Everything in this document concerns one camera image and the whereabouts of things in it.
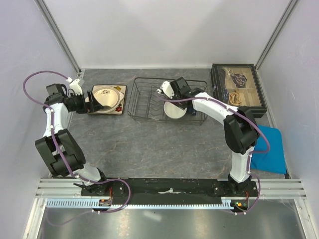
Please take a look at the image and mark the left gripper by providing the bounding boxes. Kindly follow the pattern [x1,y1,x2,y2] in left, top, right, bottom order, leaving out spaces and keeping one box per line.
[68,91,103,115]

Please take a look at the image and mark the white ribbed bowl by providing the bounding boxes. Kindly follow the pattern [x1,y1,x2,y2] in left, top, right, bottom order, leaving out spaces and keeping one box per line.
[163,102,187,119]

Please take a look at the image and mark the small cream plate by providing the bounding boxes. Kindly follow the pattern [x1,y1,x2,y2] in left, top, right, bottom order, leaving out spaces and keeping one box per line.
[93,86,121,112]

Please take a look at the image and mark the cream plate blue spiral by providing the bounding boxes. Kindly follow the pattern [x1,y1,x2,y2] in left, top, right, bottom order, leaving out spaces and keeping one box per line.
[92,85,124,114]

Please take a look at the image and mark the square floral plate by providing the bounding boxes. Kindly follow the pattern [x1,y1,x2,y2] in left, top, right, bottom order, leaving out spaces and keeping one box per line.
[88,85,127,115]

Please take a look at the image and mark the blue mug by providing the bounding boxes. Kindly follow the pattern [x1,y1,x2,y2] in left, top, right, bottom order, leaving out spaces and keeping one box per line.
[187,107,197,116]

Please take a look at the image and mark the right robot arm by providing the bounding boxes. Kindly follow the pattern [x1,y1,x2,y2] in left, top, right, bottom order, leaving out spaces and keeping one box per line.
[160,77,259,196]

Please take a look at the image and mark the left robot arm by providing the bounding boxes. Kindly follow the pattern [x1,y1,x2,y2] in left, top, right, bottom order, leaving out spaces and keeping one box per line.
[35,84,110,196]

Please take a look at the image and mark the black glass-lid jewelry box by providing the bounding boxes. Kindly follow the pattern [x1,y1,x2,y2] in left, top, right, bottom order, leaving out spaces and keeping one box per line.
[210,63,267,118]

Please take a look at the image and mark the blue cloth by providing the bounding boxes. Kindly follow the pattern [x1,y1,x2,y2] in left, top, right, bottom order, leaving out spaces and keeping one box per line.
[251,125,287,174]

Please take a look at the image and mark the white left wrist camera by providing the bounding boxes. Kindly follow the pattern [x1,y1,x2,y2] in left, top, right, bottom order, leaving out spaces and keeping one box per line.
[66,77,84,96]

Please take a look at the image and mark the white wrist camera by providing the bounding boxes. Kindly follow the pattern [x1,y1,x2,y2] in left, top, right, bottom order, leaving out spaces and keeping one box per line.
[157,81,174,99]
[66,77,84,96]

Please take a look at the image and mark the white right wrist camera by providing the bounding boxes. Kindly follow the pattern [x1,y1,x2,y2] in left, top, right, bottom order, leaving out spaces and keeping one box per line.
[157,81,174,99]

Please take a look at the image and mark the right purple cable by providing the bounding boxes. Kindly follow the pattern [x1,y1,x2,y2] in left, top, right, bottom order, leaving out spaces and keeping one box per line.
[156,89,271,215]

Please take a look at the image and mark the purple cable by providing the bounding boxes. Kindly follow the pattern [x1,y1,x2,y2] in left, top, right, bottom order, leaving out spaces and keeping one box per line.
[156,89,271,215]
[22,71,132,226]

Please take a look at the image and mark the black wire dish rack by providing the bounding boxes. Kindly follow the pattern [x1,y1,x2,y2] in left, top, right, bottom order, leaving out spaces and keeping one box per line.
[127,77,207,125]

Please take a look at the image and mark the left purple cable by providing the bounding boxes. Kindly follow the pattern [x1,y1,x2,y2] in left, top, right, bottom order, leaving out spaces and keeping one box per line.
[22,71,132,226]

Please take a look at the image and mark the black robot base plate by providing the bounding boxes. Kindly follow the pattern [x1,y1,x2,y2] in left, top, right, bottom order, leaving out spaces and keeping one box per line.
[76,178,258,205]

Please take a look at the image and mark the grey slotted cable duct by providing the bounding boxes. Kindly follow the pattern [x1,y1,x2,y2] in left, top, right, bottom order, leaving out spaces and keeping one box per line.
[46,198,235,210]

